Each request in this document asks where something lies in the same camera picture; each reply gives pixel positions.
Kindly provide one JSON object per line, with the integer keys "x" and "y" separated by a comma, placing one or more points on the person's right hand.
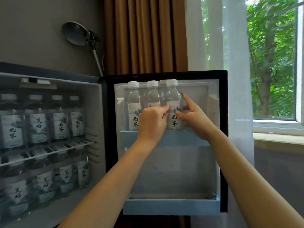
{"x": 199, "y": 123}

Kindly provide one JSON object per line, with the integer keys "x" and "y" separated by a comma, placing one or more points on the person's left hand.
{"x": 150, "y": 123}

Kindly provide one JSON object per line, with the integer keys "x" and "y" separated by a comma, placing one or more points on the person's left thumb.
{"x": 167, "y": 116}

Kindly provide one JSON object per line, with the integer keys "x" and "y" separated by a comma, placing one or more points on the person's right thumb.
{"x": 182, "y": 114}

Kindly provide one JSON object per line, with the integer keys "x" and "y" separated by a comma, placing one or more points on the white-capped clear water bottle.
{"x": 172, "y": 94}
{"x": 133, "y": 104}
{"x": 152, "y": 94}
{"x": 162, "y": 83}

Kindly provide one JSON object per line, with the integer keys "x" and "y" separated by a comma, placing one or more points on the person's right forearm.
{"x": 249, "y": 178}

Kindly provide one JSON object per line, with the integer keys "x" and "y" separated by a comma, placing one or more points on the person's left forearm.
{"x": 111, "y": 182}

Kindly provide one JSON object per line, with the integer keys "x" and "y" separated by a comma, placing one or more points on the narrow blue door shelf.
{"x": 175, "y": 140}

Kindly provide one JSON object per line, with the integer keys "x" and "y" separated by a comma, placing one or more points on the black fridge door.
{"x": 171, "y": 168}

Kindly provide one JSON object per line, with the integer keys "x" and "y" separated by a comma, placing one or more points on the black mini fridge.
{"x": 98, "y": 116}

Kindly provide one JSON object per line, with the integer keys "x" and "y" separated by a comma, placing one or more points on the white sheer curtain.
{"x": 235, "y": 56}

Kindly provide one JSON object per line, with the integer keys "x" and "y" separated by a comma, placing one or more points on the brown curtain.
{"x": 144, "y": 35}

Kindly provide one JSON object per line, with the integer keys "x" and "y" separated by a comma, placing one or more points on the deep blue door shelf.
{"x": 171, "y": 206}

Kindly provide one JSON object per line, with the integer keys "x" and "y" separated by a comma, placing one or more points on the white window sill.
{"x": 277, "y": 140}

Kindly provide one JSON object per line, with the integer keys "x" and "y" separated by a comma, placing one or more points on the green trees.
{"x": 270, "y": 56}

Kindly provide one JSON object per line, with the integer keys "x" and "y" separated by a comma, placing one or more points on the silver desk lamp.
{"x": 74, "y": 33}

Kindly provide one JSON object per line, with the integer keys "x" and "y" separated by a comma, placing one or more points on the rows of labelled water bottles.
{"x": 38, "y": 130}

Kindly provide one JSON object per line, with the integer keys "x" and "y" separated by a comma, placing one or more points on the white fridge control panel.
{"x": 35, "y": 80}

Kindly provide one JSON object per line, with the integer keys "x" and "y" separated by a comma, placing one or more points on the white window frame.
{"x": 299, "y": 68}

